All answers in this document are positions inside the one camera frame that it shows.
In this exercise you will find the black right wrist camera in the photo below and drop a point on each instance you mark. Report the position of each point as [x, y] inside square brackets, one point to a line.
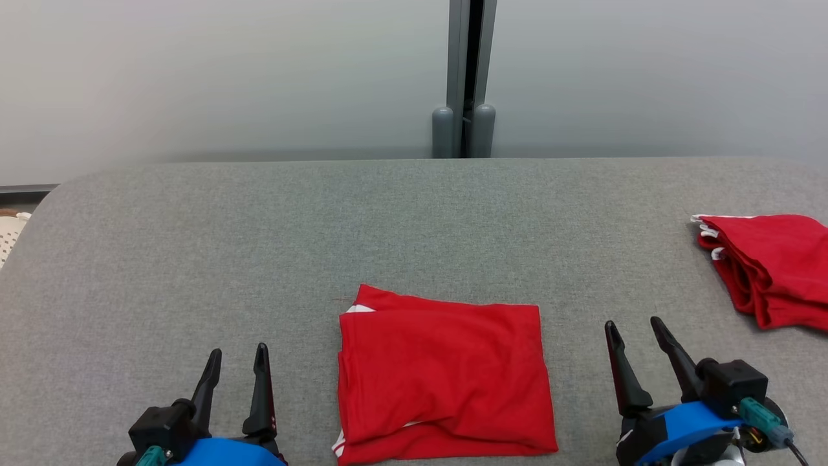
[731, 385]

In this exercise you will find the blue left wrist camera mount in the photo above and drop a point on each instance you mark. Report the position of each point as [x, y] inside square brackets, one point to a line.
[220, 453]

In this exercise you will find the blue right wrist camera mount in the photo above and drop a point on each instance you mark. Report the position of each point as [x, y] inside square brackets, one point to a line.
[686, 424]

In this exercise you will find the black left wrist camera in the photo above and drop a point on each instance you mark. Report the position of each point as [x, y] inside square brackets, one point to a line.
[162, 427]

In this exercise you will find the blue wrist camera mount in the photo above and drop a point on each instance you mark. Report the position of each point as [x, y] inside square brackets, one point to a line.
[220, 453]
[686, 424]

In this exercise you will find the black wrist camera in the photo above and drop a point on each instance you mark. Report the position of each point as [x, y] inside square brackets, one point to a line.
[162, 427]
[731, 385]

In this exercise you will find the grey metal partition post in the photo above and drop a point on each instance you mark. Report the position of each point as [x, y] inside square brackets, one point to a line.
[456, 65]

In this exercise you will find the grey partition base rail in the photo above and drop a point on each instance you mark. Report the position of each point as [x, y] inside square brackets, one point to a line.
[26, 189]

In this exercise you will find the red shorts with white stripe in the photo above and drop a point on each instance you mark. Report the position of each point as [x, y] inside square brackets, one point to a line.
[776, 265]

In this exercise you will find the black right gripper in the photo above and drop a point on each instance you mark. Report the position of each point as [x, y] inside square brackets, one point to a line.
[634, 433]

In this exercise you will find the white perforated laundry basket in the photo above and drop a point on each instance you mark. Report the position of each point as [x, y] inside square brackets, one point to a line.
[10, 236]

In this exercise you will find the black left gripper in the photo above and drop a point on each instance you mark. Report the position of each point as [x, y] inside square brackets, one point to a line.
[272, 443]

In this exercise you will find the red and white basketball jersey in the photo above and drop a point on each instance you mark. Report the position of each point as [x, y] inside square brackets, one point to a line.
[446, 375]

